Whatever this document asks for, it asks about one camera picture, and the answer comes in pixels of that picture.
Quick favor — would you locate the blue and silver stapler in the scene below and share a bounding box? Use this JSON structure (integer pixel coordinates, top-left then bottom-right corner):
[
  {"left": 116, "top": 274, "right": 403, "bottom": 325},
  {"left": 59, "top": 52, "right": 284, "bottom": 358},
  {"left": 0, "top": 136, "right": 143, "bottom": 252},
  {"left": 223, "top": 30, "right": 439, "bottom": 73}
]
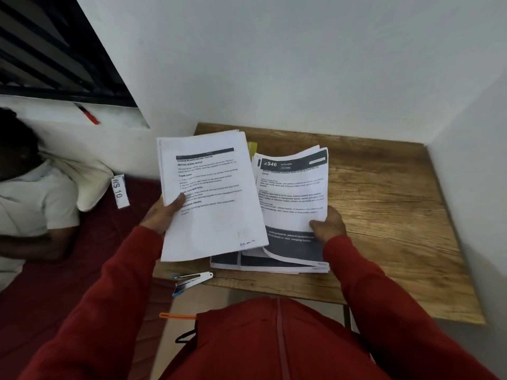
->
[{"left": 171, "top": 271, "right": 214, "bottom": 297}]

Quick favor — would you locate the dark louvred window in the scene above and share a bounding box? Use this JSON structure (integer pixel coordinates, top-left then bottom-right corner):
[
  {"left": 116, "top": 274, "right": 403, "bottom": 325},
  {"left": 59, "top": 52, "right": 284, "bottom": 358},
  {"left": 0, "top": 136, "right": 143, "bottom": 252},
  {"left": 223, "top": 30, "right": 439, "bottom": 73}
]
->
[{"left": 0, "top": 0, "right": 138, "bottom": 108}]

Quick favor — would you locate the small pile of printed sheets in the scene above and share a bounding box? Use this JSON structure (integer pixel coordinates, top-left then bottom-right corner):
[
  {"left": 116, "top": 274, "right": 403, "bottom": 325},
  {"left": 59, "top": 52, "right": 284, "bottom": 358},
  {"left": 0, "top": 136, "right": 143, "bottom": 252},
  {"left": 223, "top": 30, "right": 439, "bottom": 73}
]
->
[{"left": 210, "top": 144, "right": 332, "bottom": 274}]

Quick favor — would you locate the person's left hand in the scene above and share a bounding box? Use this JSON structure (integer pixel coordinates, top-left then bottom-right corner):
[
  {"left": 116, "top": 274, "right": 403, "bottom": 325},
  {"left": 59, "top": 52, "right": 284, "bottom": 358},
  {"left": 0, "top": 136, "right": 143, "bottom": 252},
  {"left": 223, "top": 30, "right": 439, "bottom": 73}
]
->
[{"left": 139, "top": 192, "right": 187, "bottom": 235}]

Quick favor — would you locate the person's right forearm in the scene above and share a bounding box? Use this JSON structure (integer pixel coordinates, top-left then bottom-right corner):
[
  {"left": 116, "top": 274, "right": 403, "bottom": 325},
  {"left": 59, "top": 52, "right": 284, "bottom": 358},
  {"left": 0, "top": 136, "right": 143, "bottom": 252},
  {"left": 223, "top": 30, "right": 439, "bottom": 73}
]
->
[{"left": 323, "top": 235, "right": 500, "bottom": 380}]

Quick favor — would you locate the person's right hand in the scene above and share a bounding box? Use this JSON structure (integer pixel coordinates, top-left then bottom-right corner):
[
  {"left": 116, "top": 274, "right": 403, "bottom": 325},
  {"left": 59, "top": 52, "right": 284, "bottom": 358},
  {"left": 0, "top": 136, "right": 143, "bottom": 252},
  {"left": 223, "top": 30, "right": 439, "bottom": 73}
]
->
[{"left": 308, "top": 204, "right": 348, "bottom": 245}]

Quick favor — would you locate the person's left forearm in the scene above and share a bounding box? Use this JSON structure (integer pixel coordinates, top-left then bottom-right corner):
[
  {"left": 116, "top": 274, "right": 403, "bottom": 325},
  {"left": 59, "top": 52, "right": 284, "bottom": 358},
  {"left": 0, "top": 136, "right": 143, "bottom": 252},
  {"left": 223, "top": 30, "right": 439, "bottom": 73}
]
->
[{"left": 17, "top": 225, "right": 165, "bottom": 380}]

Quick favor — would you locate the white pillow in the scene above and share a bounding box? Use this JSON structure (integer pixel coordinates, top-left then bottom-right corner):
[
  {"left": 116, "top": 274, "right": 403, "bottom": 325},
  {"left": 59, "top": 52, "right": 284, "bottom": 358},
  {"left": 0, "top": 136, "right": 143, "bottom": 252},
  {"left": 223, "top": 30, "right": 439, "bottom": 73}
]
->
[{"left": 39, "top": 150, "right": 115, "bottom": 212}]

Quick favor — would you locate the red marker on sill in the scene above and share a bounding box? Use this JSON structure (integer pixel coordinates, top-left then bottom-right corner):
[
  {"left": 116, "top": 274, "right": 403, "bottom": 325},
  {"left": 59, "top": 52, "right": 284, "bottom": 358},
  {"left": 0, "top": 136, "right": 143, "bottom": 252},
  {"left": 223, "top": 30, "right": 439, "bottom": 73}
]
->
[{"left": 75, "top": 102, "right": 100, "bottom": 125}]

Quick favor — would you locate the stack of printed sheets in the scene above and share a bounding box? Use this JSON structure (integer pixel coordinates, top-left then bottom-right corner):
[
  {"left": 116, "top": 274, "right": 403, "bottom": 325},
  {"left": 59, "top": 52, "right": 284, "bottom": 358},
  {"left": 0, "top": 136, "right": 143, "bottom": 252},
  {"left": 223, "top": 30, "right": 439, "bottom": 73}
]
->
[{"left": 156, "top": 129, "right": 270, "bottom": 262}]

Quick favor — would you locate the maroon bed mattress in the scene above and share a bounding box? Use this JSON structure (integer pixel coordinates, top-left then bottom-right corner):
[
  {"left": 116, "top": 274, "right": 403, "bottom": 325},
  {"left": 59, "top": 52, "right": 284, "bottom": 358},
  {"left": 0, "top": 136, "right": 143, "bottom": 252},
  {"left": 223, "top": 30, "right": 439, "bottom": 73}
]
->
[{"left": 0, "top": 176, "right": 175, "bottom": 380}]

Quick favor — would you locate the person's red jacket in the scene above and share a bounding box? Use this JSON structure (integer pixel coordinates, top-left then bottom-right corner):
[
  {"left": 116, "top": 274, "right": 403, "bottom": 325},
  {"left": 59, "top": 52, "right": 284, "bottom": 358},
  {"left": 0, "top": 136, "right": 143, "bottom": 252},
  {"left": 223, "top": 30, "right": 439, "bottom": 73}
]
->
[{"left": 158, "top": 296, "right": 393, "bottom": 380}]

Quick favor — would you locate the white paper label tag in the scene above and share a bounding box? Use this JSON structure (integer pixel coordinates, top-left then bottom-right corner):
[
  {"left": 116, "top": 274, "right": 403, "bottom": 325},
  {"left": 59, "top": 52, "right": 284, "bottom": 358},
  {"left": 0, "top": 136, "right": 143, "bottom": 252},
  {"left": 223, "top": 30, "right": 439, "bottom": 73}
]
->
[{"left": 110, "top": 174, "right": 130, "bottom": 210}]

